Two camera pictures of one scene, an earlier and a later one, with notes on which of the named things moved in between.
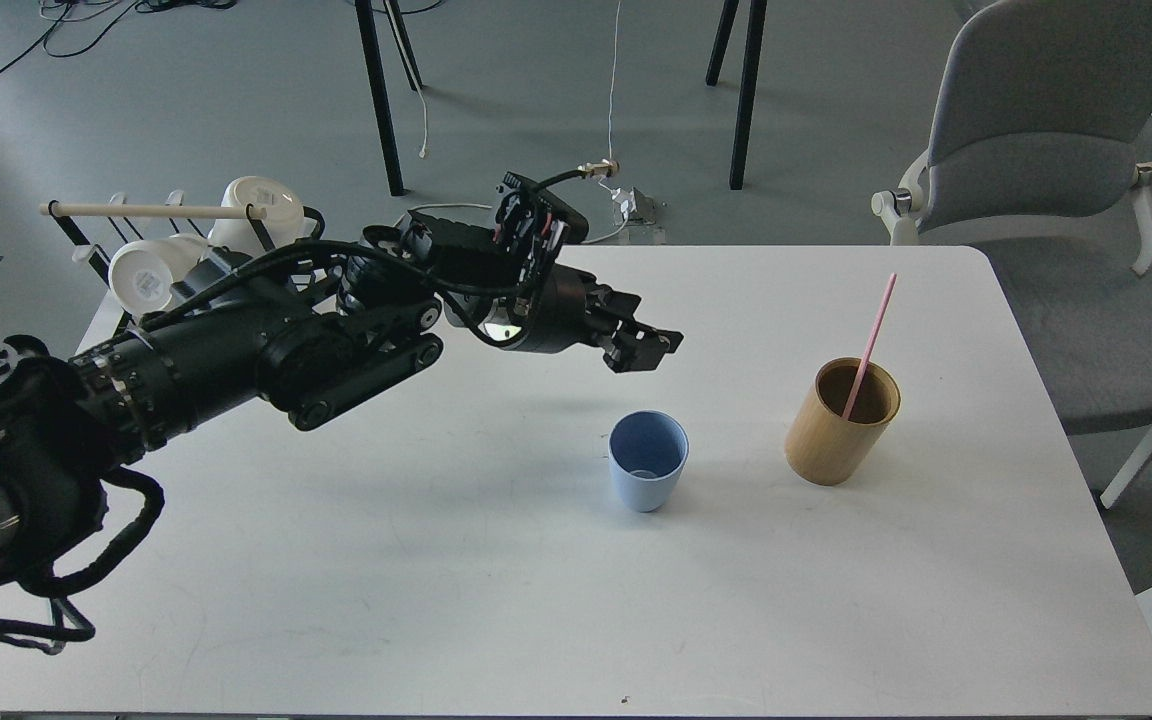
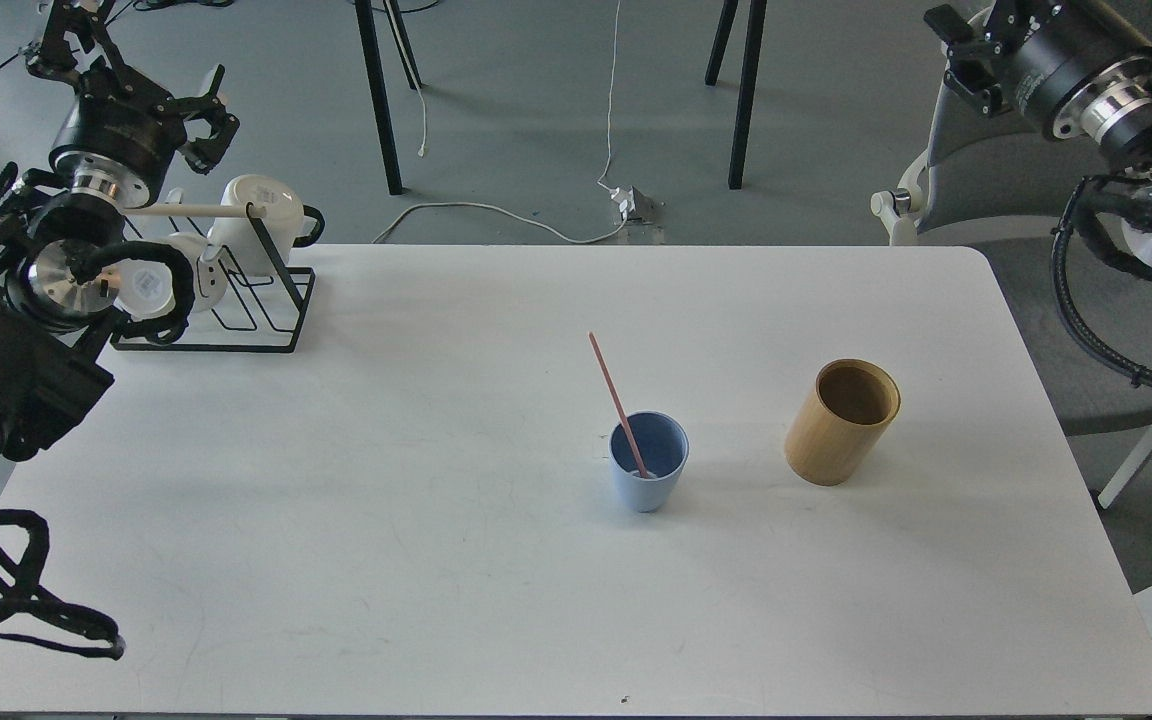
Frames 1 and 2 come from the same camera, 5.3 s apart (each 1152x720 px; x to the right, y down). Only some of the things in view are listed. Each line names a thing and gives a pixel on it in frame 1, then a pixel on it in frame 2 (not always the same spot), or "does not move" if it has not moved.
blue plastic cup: (647, 451) does not move
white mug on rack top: (284, 216) does not move
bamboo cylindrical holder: (824, 448) does not move
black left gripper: (559, 307) to (118, 136)
